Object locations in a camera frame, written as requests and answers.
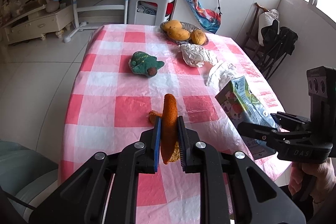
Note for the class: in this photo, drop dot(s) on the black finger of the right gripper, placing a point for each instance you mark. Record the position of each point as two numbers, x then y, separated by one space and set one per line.
258 132

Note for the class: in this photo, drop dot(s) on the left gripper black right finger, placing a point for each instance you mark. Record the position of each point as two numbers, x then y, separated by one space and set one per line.
184 145

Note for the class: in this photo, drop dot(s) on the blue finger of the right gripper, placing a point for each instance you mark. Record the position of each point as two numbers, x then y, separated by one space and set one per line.
291 122

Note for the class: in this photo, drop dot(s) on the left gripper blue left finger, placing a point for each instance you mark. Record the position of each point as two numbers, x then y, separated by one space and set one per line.
156 141

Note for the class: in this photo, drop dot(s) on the long orange peel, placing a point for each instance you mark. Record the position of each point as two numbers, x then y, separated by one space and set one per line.
169 135

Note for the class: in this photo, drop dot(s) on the orange peel piece curled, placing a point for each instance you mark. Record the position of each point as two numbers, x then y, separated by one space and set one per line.
153 116

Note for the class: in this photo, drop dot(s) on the blue green milk carton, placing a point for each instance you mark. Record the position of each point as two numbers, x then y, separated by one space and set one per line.
241 105

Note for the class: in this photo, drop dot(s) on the white paper napkin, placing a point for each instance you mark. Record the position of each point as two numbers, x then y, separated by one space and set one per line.
220 74

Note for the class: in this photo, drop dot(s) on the white plastic bag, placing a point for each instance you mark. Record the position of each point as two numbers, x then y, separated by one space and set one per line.
196 56

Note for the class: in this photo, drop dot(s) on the green knitted toy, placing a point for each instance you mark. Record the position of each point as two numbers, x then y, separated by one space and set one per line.
144 64

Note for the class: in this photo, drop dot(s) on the person's right hand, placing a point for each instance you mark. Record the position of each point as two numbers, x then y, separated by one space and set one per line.
324 186

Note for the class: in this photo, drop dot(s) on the black folded chair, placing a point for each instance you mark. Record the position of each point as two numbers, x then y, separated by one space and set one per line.
279 42

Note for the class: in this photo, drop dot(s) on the pink checkered tablecloth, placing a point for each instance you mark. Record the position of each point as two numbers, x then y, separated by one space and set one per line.
110 107

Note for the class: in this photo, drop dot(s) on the wooden chair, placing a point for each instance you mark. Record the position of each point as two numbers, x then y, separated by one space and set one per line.
250 41

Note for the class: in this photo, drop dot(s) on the yellow mango right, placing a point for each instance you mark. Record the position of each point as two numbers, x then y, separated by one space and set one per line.
198 37

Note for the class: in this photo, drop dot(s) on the yellow mango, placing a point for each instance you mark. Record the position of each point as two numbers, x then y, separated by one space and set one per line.
171 24
198 37
178 34

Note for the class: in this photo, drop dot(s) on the yellow mango front left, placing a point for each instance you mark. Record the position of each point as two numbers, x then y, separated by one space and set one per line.
178 34

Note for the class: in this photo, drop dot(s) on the white sack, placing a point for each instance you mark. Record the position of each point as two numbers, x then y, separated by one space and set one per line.
265 20

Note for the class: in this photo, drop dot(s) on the yellow mango rear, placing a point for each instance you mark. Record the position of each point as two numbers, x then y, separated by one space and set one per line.
171 24

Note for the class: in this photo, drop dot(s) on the colourful hanging bag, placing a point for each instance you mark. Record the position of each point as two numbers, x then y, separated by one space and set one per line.
202 3

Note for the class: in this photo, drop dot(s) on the grey green chair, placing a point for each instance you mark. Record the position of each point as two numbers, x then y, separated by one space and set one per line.
27 179

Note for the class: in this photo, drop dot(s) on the white plastic stool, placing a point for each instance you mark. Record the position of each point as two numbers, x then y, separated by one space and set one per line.
149 12

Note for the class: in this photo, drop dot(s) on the cream tv stand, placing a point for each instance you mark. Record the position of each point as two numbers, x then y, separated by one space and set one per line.
36 24

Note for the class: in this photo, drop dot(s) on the beige kettlebell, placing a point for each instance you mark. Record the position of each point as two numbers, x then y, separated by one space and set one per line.
52 6

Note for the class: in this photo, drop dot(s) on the dark wire fruit basket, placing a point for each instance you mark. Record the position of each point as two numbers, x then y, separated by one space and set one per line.
190 28

